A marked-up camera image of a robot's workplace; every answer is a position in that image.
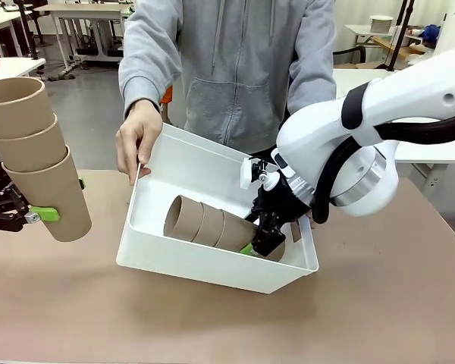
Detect brown cardboard sheet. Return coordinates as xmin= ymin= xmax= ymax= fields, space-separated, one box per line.
xmin=373 ymin=36 xmax=428 ymax=61

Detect blue bundle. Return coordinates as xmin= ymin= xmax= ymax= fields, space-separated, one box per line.
xmin=416 ymin=24 xmax=441 ymax=42

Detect mannequin green orange clothes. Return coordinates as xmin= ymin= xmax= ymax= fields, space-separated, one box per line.
xmin=159 ymin=86 xmax=174 ymax=115

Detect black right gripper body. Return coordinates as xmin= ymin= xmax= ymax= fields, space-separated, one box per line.
xmin=249 ymin=176 xmax=312 ymax=227

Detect person's left forearm grey sleeve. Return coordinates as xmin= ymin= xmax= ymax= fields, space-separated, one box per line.
xmin=287 ymin=37 xmax=337 ymax=115

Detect tall brown cup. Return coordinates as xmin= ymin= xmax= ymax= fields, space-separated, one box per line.
xmin=214 ymin=212 xmax=287 ymax=263
xmin=0 ymin=77 xmax=46 ymax=140
xmin=192 ymin=204 xmax=226 ymax=247
xmin=162 ymin=195 xmax=206 ymax=242
xmin=2 ymin=146 xmax=93 ymax=243
xmin=0 ymin=113 xmax=58 ymax=174

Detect person's right forearm grey sleeve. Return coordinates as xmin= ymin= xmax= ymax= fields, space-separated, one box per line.
xmin=118 ymin=45 xmax=175 ymax=117

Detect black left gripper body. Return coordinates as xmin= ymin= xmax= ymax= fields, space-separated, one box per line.
xmin=0 ymin=154 xmax=27 ymax=216

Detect round grey cylinder stack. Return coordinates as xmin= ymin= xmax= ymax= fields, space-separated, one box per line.
xmin=369 ymin=14 xmax=394 ymax=34

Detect black pole stand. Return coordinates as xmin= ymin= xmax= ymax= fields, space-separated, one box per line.
xmin=14 ymin=0 xmax=41 ymax=61

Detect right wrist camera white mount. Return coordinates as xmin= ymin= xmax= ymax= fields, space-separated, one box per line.
xmin=239 ymin=157 xmax=281 ymax=191

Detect small white table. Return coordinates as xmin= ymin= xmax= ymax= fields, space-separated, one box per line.
xmin=344 ymin=23 xmax=433 ymax=50

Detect black tripod stand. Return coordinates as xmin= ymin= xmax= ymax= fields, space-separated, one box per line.
xmin=377 ymin=0 xmax=418 ymax=72

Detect white table with pink cloth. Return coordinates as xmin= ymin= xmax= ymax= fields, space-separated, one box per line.
xmin=0 ymin=56 xmax=46 ymax=86

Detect black chair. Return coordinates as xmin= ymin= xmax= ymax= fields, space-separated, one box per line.
xmin=333 ymin=45 xmax=367 ymax=69

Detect person's right hand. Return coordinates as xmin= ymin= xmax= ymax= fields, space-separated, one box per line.
xmin=115 ymin=100 xmax=164 ymax=187

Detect white plastic basket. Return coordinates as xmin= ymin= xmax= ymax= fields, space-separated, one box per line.
xmin=115 ymin=121 xmax=320 ymax=296

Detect person in grey hoodie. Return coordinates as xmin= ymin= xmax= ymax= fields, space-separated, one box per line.
xmin=118 ymin=0 xmax=337 ymax=156

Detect white desk with metal legs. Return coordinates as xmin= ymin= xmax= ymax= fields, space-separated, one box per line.
xmin=33 ymin=2 xmax=132 ymax=73

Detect white board panel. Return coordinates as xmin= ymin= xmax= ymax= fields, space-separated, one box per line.
xmin=434 ymin=13 xmax=455 ymax=54

